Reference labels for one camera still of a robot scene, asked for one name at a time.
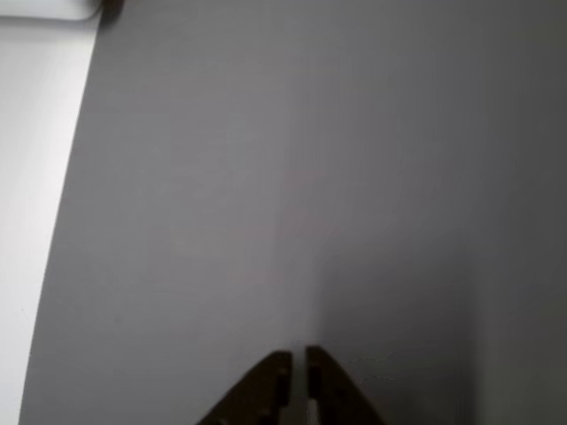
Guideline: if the white remote device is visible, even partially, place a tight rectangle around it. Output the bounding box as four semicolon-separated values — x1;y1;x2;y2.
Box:
0;0;101;23

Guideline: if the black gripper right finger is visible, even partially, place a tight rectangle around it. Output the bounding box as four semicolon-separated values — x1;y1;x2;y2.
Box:
304;344;386;425

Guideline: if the gray desk mat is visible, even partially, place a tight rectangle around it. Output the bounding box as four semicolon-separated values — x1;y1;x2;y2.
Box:
19;0;567;425

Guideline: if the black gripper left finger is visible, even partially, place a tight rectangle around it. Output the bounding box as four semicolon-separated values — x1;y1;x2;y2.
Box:
194;351;293;425

